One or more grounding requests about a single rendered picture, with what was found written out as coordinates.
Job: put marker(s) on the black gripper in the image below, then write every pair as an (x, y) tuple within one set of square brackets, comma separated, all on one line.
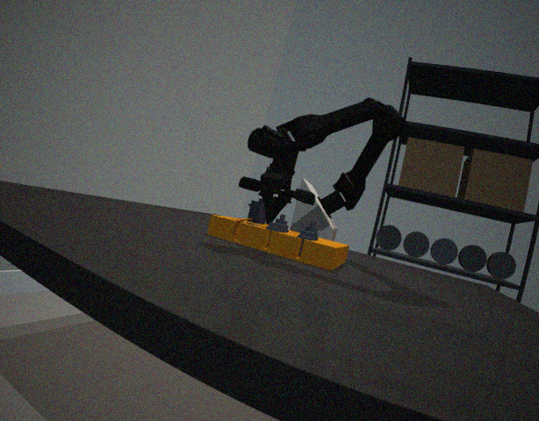
[(273, 205)]

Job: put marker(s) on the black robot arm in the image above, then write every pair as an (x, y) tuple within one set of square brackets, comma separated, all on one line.
[(310, 130)]

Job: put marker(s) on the orange flat deck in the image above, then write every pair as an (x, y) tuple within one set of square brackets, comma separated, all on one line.
[(275, 238)]

